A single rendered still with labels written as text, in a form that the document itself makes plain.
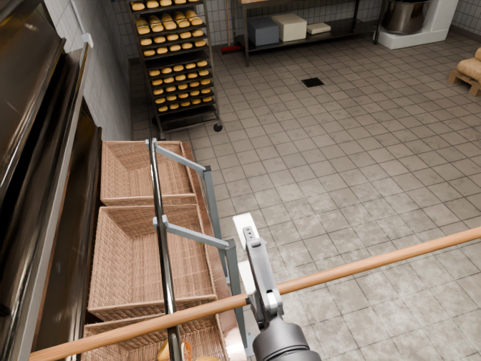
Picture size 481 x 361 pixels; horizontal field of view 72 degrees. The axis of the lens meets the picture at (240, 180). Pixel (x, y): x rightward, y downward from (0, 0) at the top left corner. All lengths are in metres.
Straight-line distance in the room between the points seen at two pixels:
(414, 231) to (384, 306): 0.70
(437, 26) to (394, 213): 3.90
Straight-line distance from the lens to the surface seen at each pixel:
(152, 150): 1.43
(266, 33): 5.18
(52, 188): 0.96
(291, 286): 0.89
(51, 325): 1.21
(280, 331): 0.49
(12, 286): 0.82
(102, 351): 1.45
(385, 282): 2.43
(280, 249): 2.45
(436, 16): 6.10
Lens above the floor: 1.97
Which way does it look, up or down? 42 degrees down
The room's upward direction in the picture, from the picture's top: 5 degrees counter-clockwise
